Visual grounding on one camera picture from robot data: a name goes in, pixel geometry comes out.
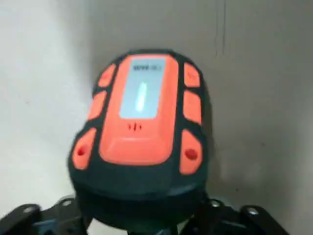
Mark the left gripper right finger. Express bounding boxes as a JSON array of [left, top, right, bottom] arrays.
[[185, 197, 291, 235]]

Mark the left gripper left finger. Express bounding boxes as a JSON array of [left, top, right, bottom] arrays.
[[0, 195, 91, 235]]

